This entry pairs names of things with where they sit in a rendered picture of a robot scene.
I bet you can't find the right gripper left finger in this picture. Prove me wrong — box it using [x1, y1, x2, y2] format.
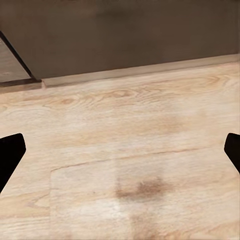
[0, 133, 26, 193]

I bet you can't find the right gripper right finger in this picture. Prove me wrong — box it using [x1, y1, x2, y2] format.
[224, 133, 240, 173]

